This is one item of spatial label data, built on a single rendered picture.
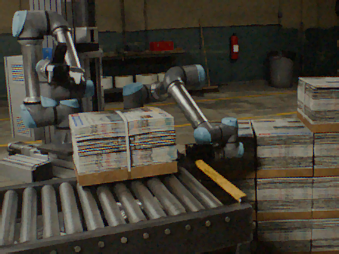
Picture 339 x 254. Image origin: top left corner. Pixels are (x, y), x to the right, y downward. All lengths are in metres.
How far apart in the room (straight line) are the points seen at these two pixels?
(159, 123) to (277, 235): 1.02
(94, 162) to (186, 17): 7.48
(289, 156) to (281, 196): 0.21
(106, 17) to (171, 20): 1.29
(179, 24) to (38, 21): 6.98
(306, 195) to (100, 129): 1.16
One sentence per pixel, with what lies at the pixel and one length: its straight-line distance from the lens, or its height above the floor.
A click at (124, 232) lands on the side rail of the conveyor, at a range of 1.32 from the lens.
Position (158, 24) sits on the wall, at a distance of 8.82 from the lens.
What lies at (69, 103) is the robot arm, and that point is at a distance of 2.14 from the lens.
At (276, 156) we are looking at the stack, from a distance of 2.22.
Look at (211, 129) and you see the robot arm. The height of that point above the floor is 0.92.
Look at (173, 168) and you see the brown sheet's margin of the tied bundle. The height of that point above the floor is 0.83.
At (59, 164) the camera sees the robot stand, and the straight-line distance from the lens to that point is 2.23.
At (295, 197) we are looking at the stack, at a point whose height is 0.50.
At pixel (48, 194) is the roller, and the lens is 1.66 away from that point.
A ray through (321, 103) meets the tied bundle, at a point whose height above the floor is 0.98.
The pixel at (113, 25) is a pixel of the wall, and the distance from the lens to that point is 8.63.
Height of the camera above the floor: 1.38
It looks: 10 degrees down
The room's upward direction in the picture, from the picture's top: 1 degrees counter-clockwise
